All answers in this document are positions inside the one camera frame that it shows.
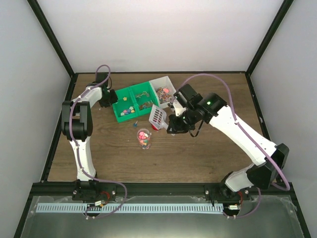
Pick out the lilac slotted plastic scoop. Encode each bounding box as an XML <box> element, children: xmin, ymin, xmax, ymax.
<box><xmin>149</xmin><ymin>105</ymin><xmax>168</xmax><ymax>130</ymax></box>

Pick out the black enclosure frame post left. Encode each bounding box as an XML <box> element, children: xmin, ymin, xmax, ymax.
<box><xmin>27</xmin><ymin>0</ymin><xmax>75</xmax><ymax>77</ymax></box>

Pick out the green bin with star candies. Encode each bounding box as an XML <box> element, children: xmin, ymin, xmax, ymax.
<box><xmin>112</xmin><ymin>87</ymin><xmax>139</xmax><ymax>123</ymax></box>

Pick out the green bin with square lollipops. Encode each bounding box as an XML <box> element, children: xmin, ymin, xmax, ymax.
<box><xmin>129</xmin><ymin>82</ymin><xmax>159</xmax><ymax>116</ymax></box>

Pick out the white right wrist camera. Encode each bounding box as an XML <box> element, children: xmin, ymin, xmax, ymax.
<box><xmin>170</xmin><ymin>100</ymin><xmax>186</xmax><ymax>117</ymax></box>

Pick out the clear plastic jar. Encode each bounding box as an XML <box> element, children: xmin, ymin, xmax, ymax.
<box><xmin>137</xmin><ymin>128</ymin><xmax>151</xmax><ymax>150</ymax></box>

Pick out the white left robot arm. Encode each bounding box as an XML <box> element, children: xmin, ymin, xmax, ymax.
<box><xmin>61</xmin><ymin>72</ymin><xmax>118</xmax><ymax>200</ymax></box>

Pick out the light blue slotted cable duct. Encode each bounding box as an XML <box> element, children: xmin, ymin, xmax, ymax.
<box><xmin>35</xmin><ymin>203</ymin><xmax>224</xmax><ymax>214</ymax></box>

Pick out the black enclosure frame post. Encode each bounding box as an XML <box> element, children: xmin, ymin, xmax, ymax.
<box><xmin>246</xmin><ymin>0</ymin><xmax>294</xmax><ymax>76</ymax></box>
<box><xmin>27</xmin><ymin>0</ymin><xmax>75</xmax><ymax>77</ymax></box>

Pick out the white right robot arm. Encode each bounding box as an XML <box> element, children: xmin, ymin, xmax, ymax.
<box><xmin>167</xmin><ymin>84</ymin><xmax>289</xmax><ymax>200</ymax></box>

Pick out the white bin with swirl lollipops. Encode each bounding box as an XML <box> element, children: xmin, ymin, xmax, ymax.
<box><xmin>149</xmin><ymin>76</ymin><xmax>176</xmax><ymax>109</ymax></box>

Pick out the black front mounting rail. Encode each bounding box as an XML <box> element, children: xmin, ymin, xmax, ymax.
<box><xmin>29</xmin><ymin>182</ymin><xmax>293</xmax><ymax>201</ymax></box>

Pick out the black enclosure frame post right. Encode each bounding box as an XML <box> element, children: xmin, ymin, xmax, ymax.
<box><xmin>246</xmin><ymin>0</ymin><xmax>294</xmax><ymax>76</ymax></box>

